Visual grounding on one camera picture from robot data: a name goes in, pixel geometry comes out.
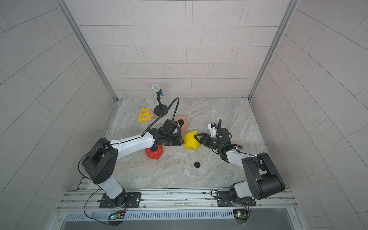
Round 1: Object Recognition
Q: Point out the circuit board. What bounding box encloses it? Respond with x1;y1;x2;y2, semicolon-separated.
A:
108;211;126;221
233;209;248;224

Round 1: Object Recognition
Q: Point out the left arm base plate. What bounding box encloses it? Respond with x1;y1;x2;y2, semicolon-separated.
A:
98;192;141;209

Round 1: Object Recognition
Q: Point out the aluminium mounting rail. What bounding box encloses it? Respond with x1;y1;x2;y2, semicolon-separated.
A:
56;188;298;211

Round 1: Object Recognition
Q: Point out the small wooden block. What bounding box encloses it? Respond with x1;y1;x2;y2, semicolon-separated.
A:
149;109;156;120

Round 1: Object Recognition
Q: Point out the yellow piggy bank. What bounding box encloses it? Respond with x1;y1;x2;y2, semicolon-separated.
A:
184;130;200;150

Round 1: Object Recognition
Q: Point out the yellow triangular block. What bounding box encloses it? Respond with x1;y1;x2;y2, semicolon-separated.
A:
139;108;152;123

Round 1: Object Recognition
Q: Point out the red piggy bank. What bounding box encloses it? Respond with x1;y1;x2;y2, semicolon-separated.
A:
145;145;163;160

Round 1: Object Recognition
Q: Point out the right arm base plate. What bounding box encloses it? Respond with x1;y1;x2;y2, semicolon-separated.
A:
211;189;256;207

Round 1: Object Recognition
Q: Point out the pink piggy bank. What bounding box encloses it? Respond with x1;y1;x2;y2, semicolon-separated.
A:
174;115;188;132

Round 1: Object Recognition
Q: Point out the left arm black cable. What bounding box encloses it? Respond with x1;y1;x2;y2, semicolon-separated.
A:
140;97;180;138

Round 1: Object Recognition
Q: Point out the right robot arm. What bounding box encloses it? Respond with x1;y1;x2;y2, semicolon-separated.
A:
194;127;285;206

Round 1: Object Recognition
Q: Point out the left circuit board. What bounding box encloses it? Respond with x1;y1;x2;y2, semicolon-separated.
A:
108;211;126;221

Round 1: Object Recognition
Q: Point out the right circuit board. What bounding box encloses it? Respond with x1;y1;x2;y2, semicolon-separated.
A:
233;209;248;224

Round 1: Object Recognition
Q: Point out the black microphone stand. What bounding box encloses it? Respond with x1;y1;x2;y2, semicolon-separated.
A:
152;83;168;116

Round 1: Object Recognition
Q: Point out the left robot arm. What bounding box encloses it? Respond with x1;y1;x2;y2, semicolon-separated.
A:
81;119;185;209

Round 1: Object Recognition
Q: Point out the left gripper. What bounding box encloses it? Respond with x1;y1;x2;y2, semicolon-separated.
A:
164;134;187;146

